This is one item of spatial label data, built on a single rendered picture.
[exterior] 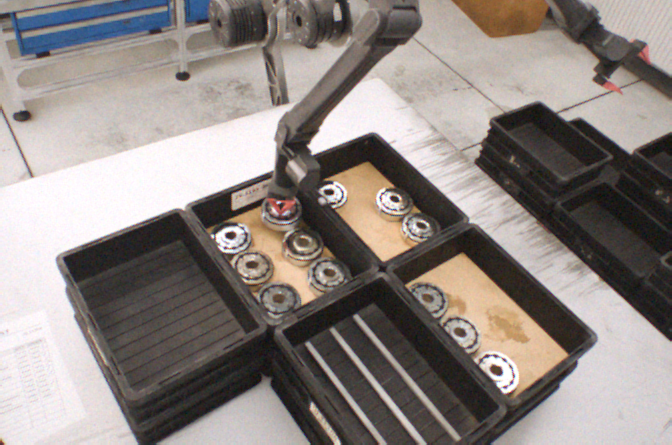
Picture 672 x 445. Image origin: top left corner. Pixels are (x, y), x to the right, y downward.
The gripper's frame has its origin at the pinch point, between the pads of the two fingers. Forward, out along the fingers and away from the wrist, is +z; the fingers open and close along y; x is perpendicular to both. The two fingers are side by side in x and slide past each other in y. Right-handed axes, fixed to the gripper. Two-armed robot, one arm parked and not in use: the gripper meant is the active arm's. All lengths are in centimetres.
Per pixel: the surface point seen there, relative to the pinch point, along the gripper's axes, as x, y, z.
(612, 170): -132, 121, 65
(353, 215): -18.1, 8.3, 7.5
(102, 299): 33.5, -32.4, 7.3
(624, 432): -90, -31, 19
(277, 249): -1.0, -8.4, 7.3
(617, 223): -121, 75, 53
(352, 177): -15.8, 22.9, 7.7
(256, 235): 5.1, -5.3, 7.4
